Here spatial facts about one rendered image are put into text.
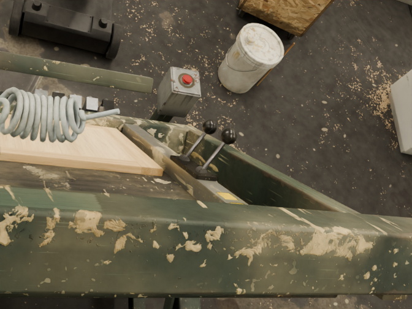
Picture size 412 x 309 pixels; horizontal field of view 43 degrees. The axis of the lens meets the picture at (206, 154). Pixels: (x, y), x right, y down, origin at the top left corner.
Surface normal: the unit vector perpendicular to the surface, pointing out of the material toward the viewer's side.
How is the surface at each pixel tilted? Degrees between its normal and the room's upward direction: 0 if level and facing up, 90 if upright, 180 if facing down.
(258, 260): 39
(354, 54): 0
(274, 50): 0
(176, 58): 0
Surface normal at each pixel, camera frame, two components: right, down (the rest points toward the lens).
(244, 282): 0.36, 0.22
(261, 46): 0.40, -0.43
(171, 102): 0.08, 0.90
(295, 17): -0.16, 0.83
